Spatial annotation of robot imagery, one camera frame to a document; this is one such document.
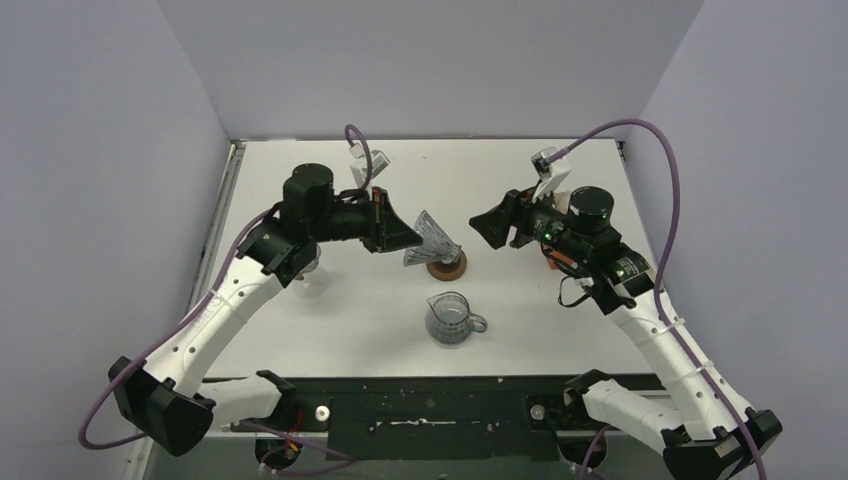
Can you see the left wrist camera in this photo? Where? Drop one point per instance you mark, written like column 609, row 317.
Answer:
column 364, row 171

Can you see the clear glass carafe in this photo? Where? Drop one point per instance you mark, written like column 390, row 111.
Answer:
column 313, row 280

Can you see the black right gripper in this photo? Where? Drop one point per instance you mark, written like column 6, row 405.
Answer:
column 516, row 210

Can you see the aluminium rail frame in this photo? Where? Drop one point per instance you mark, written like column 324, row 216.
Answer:
column 192, row 344

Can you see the orange black coffee filter box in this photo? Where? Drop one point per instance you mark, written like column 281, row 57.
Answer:
column 553, row 262

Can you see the clear glass pitcher with handle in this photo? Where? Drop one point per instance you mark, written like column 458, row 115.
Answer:
column 450, row 321

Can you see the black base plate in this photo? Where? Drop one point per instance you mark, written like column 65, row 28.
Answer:
column 416, row 419

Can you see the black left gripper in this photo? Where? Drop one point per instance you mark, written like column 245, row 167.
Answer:
column 380, row 220

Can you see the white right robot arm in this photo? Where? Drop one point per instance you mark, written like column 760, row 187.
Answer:
column 710, row 431

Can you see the small clear glass cup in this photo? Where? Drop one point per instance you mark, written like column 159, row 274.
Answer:
column 436, row 246

